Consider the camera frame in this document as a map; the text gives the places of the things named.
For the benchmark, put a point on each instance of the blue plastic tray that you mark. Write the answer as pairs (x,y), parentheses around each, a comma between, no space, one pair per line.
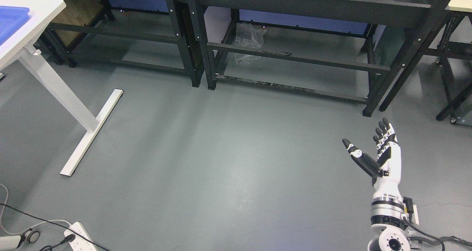
(11,20)

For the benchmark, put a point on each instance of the clear plastic bag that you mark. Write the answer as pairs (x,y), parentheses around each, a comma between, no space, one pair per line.
(250,36)

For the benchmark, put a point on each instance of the white black robot forearm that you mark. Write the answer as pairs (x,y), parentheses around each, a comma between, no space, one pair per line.
(389,221)

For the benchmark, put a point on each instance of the black metal shelf left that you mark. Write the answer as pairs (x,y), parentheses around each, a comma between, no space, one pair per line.
(152,34)

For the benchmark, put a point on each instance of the white standing desk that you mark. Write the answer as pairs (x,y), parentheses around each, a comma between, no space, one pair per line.
(20,46)

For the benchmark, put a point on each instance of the black metal shelf right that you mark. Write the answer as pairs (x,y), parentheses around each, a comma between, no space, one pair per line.
(395,33)

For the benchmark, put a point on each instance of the black cart far right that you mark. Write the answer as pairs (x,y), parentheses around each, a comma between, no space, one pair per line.
(458,108)

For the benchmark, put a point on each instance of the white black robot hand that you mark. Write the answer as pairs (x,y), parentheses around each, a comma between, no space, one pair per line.
(384,170)

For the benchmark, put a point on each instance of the black metal shelf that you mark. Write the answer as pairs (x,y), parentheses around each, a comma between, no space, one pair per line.
(395,33)
(152,34)

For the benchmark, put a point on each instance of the white power strip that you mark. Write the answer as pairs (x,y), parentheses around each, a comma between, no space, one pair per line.
(81,242)

